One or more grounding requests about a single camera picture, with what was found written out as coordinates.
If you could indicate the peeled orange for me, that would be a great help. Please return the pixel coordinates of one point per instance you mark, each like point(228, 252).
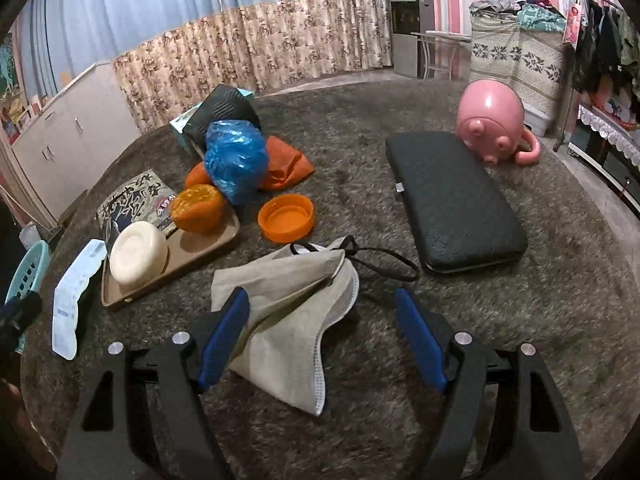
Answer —
point(197, 210)

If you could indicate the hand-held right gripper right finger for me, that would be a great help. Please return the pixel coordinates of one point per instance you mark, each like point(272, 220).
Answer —
point(422, 340)

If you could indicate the pink round toy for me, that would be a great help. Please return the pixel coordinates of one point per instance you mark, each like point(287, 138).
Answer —
point(490, 115)

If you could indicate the white paper packet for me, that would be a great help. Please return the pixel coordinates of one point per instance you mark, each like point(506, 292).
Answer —
point(70, 300)

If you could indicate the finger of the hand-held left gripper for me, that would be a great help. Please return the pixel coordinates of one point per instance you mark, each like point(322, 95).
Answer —
point(20, 315)

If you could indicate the teal plastic basket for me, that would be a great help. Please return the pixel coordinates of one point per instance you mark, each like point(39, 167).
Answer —
point(30, 270)

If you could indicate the low cabinet with lace cloth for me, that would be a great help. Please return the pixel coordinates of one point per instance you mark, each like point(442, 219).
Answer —
point(610, 145)

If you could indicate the white cabinet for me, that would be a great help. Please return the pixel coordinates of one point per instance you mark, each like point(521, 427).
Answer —
point(75, 135)

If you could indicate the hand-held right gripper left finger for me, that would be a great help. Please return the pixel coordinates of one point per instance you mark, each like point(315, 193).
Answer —
point(225, 335)

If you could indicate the teal wall poster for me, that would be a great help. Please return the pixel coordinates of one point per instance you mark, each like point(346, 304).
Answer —
point(9, 70)

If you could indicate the long black case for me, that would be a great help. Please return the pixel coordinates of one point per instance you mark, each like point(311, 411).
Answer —
point(450, 200)

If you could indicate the black ribbed cup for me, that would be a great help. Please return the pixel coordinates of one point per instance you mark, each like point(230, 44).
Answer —
point(220, 107)

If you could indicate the flat cardboard piece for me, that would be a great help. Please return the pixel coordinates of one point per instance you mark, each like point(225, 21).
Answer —
point(200, 255)

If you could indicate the grey shaggy rug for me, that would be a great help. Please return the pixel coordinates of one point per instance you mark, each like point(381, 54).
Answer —
point(360, 360)

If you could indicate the blue plastic bag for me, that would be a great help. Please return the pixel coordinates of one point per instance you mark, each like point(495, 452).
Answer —
point(235, 160)

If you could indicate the white round soap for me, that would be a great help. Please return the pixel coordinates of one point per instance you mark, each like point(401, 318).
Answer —
point(137, 255)

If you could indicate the small folding table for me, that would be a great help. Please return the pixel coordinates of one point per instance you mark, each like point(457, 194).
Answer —
point(440, 37)

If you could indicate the grey water dispenser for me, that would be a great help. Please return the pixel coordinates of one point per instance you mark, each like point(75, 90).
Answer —
point(412, 30)

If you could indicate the small orange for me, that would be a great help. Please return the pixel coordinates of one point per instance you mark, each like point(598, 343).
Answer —
point(195, 177)

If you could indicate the beige face mask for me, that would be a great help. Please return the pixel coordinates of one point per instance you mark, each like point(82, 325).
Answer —
point(285, 300)

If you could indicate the person's left forearm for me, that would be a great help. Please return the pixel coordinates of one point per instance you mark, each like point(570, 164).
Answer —
point(10, 410)

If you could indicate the pile of clothes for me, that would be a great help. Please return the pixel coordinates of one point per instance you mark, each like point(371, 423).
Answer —
point(505, 2)

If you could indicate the black and white printed packet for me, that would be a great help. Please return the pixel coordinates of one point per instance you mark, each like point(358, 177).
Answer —
point(130, 200)

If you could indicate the blue and floral curtain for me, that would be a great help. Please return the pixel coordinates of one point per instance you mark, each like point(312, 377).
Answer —
point(250, 35)

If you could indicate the orange plastic lid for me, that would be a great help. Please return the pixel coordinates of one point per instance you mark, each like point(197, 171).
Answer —
point(285, 220)

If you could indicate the patterned blanket covered stack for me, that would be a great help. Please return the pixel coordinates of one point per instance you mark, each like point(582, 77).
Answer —
point(510, 60)

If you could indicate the clothes rack with garments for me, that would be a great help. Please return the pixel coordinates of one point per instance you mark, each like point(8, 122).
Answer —
point(605, 45)

